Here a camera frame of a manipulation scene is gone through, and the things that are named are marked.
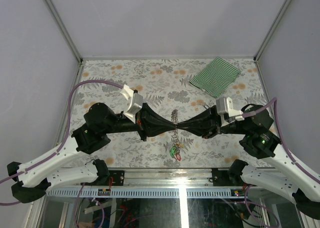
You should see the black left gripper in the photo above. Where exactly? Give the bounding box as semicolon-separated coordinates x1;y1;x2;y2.
104;103;178;142

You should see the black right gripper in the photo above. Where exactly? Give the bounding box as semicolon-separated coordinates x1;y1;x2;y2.
176;103;249;138

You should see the green key tag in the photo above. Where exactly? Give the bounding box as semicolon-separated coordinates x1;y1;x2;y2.
169;146;177;157

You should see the metal key organizer ring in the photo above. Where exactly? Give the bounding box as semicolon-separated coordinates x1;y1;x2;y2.
169;109;182;149

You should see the red key tag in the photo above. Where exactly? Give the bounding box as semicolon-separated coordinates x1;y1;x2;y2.
174;153;181;162

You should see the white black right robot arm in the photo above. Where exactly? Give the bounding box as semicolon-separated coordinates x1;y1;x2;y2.
177;102;320;220

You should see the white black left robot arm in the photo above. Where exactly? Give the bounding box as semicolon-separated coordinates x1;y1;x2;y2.
7;102;176;204

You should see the floral tablecloth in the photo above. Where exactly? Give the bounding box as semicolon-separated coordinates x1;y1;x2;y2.
68;59;267;168

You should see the green white striped cloth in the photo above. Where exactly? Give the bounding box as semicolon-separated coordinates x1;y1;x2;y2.
189;57;241;98

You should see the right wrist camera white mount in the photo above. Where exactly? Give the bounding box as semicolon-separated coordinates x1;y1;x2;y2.
216;97;245;126

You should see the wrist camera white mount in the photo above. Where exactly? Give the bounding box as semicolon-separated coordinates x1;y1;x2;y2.
216;97;245;126
120;84;143;124

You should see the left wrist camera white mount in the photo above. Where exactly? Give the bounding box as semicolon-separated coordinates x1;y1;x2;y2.
120;84;143;124

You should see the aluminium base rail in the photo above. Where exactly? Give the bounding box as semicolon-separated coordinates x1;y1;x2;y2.
48;168;247;199

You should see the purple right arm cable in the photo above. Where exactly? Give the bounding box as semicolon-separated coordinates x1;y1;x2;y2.
241;97;320;184

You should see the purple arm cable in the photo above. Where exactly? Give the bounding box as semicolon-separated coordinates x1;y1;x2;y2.
241;97;320;184
0;79;126;206

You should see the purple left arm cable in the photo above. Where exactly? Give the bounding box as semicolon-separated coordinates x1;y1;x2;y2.
0;79;126;206

